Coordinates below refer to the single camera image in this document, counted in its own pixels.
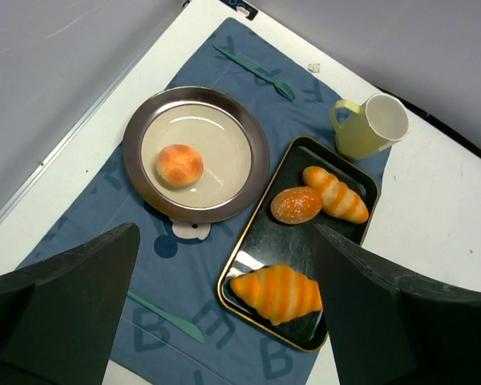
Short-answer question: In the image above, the striped long bread roll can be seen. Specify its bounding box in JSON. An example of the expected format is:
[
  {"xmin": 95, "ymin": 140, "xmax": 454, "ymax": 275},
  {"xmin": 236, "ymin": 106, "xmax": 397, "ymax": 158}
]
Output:
[{"xmin": 302, "ymin": 166, "xmax": 369, "ymax": 225}]

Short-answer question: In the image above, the large striped croissant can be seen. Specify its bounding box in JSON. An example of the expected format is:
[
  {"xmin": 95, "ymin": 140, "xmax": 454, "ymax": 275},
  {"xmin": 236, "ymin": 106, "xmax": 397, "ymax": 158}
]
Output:
[{"xmin": 229, "ymin": 264, "xmax": 322, "ymax": 326}]

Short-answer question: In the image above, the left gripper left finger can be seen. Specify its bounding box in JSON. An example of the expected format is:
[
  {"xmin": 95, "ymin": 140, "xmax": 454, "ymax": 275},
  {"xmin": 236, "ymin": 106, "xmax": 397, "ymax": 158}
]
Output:
[{"xmin": 0, "ymin": 223, "xmax": 140, "ymax": 384}]

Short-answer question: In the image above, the blue cloth placemat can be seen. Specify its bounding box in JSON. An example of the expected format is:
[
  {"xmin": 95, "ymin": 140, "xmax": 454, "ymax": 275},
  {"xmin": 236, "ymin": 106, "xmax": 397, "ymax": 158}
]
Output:
[{"xmin": 15, "ymin": 17, "xmax": 393, "ymax": 385}]

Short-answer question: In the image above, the teal plastic fork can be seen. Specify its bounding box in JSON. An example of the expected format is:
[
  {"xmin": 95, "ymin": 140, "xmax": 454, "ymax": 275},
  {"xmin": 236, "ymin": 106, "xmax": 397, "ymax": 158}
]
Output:
[{"xmin": 213, "ymin": 45, "xmax": 297, "ymax": 102}]

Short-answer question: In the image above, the glazed round bun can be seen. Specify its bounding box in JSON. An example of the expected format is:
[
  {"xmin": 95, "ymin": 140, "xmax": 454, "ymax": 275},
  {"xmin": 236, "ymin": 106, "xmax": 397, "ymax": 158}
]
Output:
[{"xmin": 270, "ymin": 187, "xmax": 323, "ymax": 225}]

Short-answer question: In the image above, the small round orange bun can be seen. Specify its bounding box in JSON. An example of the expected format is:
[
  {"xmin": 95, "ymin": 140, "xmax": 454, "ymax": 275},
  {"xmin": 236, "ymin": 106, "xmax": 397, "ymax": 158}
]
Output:
[{"xmin": 156, "ymin": 144, "xmax": 204, "ymax": 188}]

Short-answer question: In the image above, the brown rimmed ceramic plate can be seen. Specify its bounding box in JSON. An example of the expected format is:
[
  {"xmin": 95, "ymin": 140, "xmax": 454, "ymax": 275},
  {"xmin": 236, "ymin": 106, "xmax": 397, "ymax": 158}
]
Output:
[{"xmin": 123, "ymin": 86, "xmax": 270, "ymax": 223}]

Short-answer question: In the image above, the black rectangular tray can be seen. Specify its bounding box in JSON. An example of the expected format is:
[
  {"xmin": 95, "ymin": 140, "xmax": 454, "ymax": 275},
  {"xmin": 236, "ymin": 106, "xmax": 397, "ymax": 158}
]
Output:
[{"xmin": 217, "ymin": 136, "xmax": 379, "ymax": 352}]

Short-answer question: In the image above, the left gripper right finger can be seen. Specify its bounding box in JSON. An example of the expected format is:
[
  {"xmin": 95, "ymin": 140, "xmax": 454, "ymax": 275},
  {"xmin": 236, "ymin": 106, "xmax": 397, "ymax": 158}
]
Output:
[{"xmin": 313, "ymin": 225, "xmax": 481, "ymax": 384}]

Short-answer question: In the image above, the blue label sticker left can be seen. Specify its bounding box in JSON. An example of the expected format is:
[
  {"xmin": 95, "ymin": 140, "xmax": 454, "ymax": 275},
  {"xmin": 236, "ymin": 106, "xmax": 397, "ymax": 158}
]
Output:
[{"xmin": 220, "ymin": 0, "xmax": 258, "ymax": 21}]

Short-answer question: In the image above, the pale yellow mug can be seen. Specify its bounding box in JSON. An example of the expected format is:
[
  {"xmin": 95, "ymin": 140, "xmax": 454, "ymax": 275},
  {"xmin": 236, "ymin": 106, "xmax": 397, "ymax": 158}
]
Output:
[{"xmin": 329, "ymin": 93, "xmax": 410, "ymax": 161}]

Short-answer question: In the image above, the teal plastic knife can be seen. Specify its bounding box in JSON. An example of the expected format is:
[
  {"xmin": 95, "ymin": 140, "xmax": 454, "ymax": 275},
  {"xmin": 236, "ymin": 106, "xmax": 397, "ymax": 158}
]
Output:
[{"xmin": 127, "ymin": 290, "xmax": 206, "ymax": 344}]

